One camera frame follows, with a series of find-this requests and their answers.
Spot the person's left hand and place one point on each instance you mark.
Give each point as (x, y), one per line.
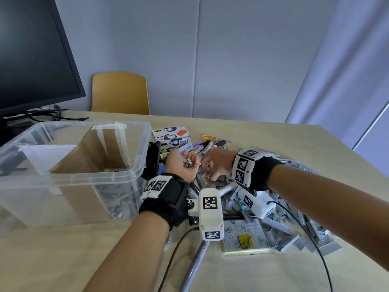
(177, 165)

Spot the person's right hand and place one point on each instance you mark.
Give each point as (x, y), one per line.
(220, 162)

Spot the person's right fingers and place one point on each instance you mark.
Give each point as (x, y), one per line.
(209, 171)

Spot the person's left fingers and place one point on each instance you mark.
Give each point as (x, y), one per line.
(194, 160)

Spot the silver staple strip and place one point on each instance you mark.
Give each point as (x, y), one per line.
(188, 162)

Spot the person's right forearm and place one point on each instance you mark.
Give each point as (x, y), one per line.
(328, 203)

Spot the person's left forearm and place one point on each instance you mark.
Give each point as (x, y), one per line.
(130, 255)

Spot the purple marker pen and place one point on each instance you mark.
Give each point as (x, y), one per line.
(198, 145)

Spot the black marker pen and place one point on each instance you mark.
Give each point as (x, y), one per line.
(208, 146)

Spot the white tape dispenser box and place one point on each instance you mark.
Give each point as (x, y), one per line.
(170, 143)
(171, 132)

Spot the black stapler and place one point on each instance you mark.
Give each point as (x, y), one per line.
(153, 161)

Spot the black right wristband with markers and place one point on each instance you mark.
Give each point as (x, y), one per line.
(252, 170)

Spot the black wristband with markers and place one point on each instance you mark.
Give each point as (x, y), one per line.
(165, 194)
(252, 170)

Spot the black left wristband with markers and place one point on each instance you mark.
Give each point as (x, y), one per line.
(165, 194)

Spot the pack of yellow sticky notes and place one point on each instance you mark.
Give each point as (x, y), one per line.
(246, 238)

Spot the heap of staples in bin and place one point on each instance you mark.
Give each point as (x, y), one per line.
(120, 203)

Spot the grey marker pen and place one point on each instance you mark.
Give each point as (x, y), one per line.
(194, 266)

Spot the yellow wooden chair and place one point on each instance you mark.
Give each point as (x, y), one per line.
(120, 94)

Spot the pile of silver staple strips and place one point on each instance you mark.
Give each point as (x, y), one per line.
(291, 228)

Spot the brown cardboard divider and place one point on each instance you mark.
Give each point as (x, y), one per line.
(91, 155)

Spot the clear plastic storage bin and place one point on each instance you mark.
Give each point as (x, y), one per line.
(36, 185)

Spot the black monitor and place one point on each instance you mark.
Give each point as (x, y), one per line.
(30, 51)

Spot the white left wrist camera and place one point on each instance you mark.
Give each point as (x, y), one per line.
(210, 214)

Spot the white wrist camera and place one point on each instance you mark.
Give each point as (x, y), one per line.
(210, 214)
(256, 205)

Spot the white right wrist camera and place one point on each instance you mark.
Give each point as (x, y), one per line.
(256, 205)

